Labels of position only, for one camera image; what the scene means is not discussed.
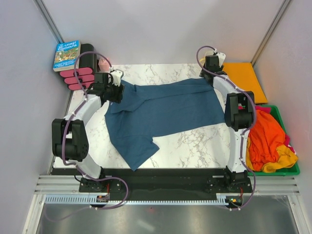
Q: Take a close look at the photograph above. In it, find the blue t shirt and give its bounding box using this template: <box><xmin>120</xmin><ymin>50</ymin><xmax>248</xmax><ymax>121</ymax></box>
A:
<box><xmin>105</xmin><ymin>78</ymin><xmax>225</xmax><ymax>171</ymax></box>

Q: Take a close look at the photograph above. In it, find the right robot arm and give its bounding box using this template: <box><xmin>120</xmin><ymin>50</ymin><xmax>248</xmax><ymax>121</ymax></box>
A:
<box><xmin>200</xmin><ymin>53</ymin><xmax>255</xmax><ymax>192</ymax></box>

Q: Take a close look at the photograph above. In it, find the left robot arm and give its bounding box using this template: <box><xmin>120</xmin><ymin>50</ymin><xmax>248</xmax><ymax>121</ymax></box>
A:
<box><xmin>52</xmin><ymin>69</ymin><xmax>124</xmax><ymax>192</ymax></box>

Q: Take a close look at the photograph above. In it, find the yellow mug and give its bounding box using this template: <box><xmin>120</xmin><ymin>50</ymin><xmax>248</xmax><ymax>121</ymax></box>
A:
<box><xmin>199</xmin><ymin>57</ymin><xmax>205</xmax><ymax>65</ymax></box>

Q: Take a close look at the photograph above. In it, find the small pink box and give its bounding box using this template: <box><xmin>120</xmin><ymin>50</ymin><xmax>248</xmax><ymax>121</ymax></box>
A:
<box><xmin>98</xmin><ymin>58</ymin><xmax>110</xmax><ymax>72</ymax></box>

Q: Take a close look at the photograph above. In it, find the black pink organizer rack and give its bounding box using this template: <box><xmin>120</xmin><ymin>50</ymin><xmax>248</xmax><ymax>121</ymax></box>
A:
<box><xmin>59</xmin><ymin>54</ymin><xmax>98</xmax><ymax>90</ymax></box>

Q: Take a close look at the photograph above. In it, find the orange folder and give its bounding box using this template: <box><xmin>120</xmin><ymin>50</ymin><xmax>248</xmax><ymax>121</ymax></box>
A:
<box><xmin>223</xmin><ymin>62</ymin><xmax>268</xmax><ymax>104</ymax></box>

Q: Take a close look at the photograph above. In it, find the blue treehouse book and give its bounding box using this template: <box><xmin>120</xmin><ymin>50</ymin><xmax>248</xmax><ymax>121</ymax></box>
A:
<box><xmin>53</xmin><ymin>40</ymin><xmax>81</xmax><ymax>72</ymax></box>

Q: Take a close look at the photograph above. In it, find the magenta t shirt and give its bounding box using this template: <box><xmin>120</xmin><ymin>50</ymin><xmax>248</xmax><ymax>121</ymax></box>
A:
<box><xmin>256</xmin><ymin>105</ymin><xmax>296</xmax><ymax>154</ymax></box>

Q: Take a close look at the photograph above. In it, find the orange t shirt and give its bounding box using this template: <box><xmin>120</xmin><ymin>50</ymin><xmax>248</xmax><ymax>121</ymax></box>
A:
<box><xmin>246</xmin><ymin>109</ymin><xmax>285</xmax><ymax>173</ymax></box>

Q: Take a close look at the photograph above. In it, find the yellow t shirt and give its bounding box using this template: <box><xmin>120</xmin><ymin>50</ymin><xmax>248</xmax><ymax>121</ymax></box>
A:
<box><xmin>246</xmin><ymin>145</ymin><xmax>299</xmax><ymax>173</ymax></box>

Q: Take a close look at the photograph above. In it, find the green plastic bin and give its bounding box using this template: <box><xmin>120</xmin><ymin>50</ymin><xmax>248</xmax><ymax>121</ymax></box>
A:
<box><xmin>246</xmin><ymin>106</ymin><xmax>298</xmax><ymax>173</ymax></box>

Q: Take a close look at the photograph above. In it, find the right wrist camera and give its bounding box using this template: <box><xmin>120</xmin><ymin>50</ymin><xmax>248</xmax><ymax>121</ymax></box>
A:
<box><xmin>214</xmin><ymin>49</ymin><xmax>226</xmax><ymax>67</ymax></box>

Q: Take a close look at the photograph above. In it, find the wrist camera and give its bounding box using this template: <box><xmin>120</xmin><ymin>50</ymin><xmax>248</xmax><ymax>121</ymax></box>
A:
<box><xmin>110</xmin><ymin>69</ymin><xmax>124</xmax><ymax>86</ymax></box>
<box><xmin>214</xmin><ymin>49</ymin><xmax>226</xmax><ymax>67</ymax></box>

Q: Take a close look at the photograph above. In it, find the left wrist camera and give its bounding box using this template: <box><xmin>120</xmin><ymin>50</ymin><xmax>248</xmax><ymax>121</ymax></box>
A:
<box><xmin>110</xmin><ymin>69</ymin><xmax>124</xmax><ymax>86</ymax></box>

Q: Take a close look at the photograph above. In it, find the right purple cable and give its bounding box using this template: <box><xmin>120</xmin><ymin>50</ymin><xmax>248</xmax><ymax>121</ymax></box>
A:
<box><xmin>196</xmin><ymin>45</ymin><xmax>257</xmax><ymax>212</ymax></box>

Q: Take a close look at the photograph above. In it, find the purple cable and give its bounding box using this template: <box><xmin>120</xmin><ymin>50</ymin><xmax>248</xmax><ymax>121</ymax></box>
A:
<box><xmin>43</xmin><ymin>50</ymin><xmax>130</xmax><ymax>222</ymax></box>
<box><xmin>196</xmin><ymin>45</ymin><xmax>257</xmax><ymax>212</ymax></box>

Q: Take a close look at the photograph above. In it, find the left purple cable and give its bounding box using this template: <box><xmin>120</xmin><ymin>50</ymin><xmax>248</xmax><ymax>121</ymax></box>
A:
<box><xmin>43</xmin><ymin>50</ymin><xmax>130</xmax><ymax>222</ymax></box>

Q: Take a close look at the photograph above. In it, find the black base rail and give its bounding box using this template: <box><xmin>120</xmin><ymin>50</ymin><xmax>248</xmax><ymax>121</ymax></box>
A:
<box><xmin>79</xmin><ymin>169</ymin><xmax>252</xmax><ymax>200</ymax></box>

